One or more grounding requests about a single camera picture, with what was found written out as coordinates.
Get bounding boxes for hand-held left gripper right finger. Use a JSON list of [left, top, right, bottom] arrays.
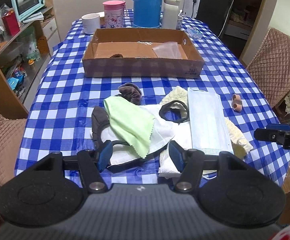
[[167, 140, 250, 193]]

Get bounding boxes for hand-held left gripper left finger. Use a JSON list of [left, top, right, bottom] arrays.
[[33, 140, 114, 194]]

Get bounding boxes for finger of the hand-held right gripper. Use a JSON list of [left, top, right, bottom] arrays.
[[267, 123, 290, 131], [254, 128, 285, 143]]

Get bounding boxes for white terry towel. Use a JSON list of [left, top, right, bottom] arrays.
[[158, 150, 185, 180]]

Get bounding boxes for light green cloth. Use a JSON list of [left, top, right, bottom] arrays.
[[103, 96, 155, 159]]

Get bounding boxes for blue face mask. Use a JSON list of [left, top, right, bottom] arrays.
[[187, 87, 235, 180]]

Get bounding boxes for purple brown fleece glove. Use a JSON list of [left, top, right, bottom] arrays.
[[117, 82, 143, 105]]

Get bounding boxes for brown cardboard box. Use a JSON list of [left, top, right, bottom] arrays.
[[82, 27, 205, 79]]

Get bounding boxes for black elastic headband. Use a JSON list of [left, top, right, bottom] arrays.
[[159, 100, 190, 123]]

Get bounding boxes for cream fleece cloth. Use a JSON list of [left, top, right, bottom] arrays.
[[159, 86, 254, 159]]

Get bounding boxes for blue checked tablecloth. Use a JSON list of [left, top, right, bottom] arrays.
[[14, 17, 290, 193]]

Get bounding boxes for quilted beige chair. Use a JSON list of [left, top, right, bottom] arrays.
[[0, 97, 28, 185], [246, 27, 290, 108]]

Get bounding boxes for clear plastic bag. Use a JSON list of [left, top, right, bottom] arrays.
[[152, 41, 183, 60]]

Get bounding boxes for blue packets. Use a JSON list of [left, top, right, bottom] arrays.
[[6, 66, 27, 93]]

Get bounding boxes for wooden shelf unit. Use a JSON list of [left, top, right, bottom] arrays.
[[0, 0, 60, 120]]

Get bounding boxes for small tissue packet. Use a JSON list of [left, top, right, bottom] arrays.
[[187, 26, 203, 39]]

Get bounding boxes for white mug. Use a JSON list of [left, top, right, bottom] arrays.
[[81, 13, 101, 35]]

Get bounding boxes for green plastic bag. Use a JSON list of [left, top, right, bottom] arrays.
[[23, 27, 42, 60]]

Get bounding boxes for white drawer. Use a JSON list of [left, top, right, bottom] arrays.
[[42, 19, 58, 40]]

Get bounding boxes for pink cartoon bottle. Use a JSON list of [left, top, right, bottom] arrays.
[[102, 0, 126, 29]]

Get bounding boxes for black mini fridge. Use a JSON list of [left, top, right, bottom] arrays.
[[185, 0, 235, 37]]

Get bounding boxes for white thermos bottle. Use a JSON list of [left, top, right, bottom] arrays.
[[161, 0, 181, 30]]

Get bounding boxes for stack of papers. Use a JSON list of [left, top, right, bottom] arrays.
[[23, 11, 45, 23]]

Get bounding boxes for large blue thermos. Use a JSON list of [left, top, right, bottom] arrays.
[[131, 0, 166, 28]]

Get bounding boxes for red box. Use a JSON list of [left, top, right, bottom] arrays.
[[1, 12, 21, 36]]

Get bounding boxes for teal toaster oven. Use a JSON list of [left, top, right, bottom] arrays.
[[9, 0, 46, 22]]

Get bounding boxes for white cable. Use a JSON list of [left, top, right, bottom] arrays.
[[218, 0, 235, 38]]

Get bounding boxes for black plug cable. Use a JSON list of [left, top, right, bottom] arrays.
[[190, 0, 198, 18]]

